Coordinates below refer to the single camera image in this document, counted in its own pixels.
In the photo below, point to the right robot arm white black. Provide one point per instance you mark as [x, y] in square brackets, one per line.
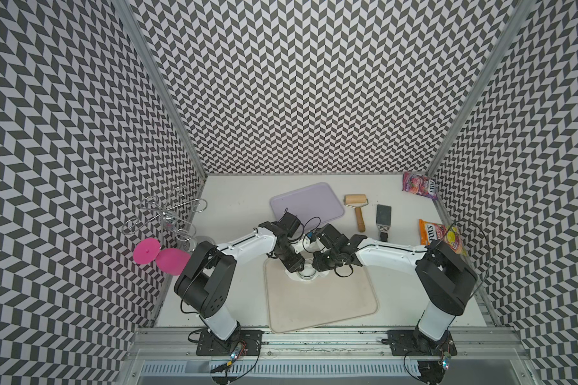
[445, 276]

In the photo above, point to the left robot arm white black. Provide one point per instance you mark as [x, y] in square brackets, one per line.
[205, 282]

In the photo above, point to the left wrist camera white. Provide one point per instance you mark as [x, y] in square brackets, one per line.
[302, 244]

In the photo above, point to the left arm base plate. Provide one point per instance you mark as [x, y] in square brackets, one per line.
[210, 345]

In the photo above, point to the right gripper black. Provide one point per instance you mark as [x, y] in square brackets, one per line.
[319, 265]

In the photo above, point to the pink snack bag far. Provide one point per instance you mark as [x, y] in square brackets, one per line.
[423, 186]

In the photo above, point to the beige plastic tray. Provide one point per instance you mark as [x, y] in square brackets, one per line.
[297, 304]

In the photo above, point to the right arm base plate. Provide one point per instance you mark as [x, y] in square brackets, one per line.
[413, 342]

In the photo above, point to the white dough ball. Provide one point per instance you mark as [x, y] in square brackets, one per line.
[295, 277]

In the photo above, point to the purple plastic tray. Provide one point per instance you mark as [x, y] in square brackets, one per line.
[316, 200]

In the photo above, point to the orange yellow snack bag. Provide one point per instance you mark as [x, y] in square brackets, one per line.
[431, 233]

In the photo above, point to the black handled metal scraper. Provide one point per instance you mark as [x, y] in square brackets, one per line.
[383, 221]

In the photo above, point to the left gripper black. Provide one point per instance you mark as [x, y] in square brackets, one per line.
[292, 265]

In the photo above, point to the metal wire glass rack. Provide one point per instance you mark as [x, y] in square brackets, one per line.
[165, 210]

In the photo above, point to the wooden dough roller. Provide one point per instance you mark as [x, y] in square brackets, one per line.
[357, 202]

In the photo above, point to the pink plastic wine glass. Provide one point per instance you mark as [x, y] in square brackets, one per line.
[171, 261]

